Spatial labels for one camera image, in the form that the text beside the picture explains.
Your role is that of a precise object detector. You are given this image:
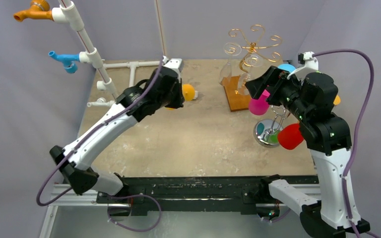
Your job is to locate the yellow wine glass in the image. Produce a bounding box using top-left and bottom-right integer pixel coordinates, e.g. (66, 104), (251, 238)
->
(165, 84), (198, 110)

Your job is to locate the pink wine glass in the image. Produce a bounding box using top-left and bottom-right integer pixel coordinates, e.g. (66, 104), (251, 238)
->
(248, 90), (270, 116)

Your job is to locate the blue wine glass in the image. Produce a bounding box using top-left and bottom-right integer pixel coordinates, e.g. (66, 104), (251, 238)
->
(278, 63), (296, 73)

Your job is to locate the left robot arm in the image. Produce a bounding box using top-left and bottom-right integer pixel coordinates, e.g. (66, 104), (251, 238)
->
(50, 66), (185, 203)

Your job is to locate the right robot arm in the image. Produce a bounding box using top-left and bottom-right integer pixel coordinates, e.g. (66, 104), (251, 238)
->
(245, 66), (371, 238)

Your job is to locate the orange wine glass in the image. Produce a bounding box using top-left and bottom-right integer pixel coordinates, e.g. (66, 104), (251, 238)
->
(333, 95), (341, 106)

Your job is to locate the clear wine glass right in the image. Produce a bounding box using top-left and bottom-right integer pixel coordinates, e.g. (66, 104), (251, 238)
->
(236, 54), (263, 96)

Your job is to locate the clear wine glass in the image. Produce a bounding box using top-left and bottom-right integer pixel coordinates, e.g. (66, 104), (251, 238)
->
(219, 42), (242, 87)
(236, 54), (263, 96)

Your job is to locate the wooden rack base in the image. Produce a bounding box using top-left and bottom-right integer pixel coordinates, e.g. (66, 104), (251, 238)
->
(224, 75), (251, 112)

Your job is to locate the red wine glass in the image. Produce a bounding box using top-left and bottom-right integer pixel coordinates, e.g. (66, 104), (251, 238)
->
(277, 123), (304, 150)

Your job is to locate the clear wine glass left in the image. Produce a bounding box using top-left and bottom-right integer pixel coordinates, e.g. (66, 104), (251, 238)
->
(219, 42), (242, 87)

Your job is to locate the blue faucet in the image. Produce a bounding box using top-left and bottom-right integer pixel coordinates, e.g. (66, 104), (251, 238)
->
(48, 51), (80, 74)

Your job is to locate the orange faucet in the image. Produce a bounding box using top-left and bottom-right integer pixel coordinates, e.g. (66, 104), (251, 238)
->
(13, 0), (53, 22)

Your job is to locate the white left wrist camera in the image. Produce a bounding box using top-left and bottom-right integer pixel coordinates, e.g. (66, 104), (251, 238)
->
(162, 56), (184, 79)

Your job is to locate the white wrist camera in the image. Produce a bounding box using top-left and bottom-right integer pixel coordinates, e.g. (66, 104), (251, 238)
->
(162, 56), (184, 79)
(287, 52), (318, 81)

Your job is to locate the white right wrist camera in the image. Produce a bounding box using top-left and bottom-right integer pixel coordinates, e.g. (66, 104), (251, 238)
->
(287, 52), (318, 81)

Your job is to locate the chrome wire glass rack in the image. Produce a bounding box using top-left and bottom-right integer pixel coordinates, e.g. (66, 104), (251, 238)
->
(253, 106), (290, 148)

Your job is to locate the gold wire glass rack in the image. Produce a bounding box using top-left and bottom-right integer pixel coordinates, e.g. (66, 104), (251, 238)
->
(224, 24), (282, 73)

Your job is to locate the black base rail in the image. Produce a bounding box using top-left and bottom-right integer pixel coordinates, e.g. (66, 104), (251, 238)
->
(96, 176), (319, 217)

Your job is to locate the white PVC pipe frame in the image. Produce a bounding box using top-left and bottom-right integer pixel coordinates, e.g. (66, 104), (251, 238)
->
(52, 0), (170, 109)

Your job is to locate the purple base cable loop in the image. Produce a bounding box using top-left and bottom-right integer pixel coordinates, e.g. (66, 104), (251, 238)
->
(107, 194), (163, 233)

